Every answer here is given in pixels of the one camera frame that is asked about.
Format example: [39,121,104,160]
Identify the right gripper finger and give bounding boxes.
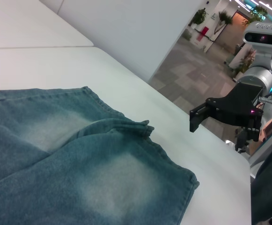
[189,102,218,134]
[247,114,262,143]

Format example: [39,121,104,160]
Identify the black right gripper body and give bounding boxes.
[205,82,265,129]

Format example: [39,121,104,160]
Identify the blue denim shorts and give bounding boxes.
[0,86,201,225]

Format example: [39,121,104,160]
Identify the black stand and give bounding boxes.
[234,128,250,154]

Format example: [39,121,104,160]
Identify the green potted plant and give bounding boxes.
[242,6,269,25]
[191,8,209,26]
[238,48,256,75]
[216,10,234,36]

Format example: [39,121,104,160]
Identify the black robot torso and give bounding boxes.
[250,140,272,225]

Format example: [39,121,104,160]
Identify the brown wooden door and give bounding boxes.
[228,10,251,57]

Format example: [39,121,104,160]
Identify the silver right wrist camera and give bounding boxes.
[243,21,272,51]

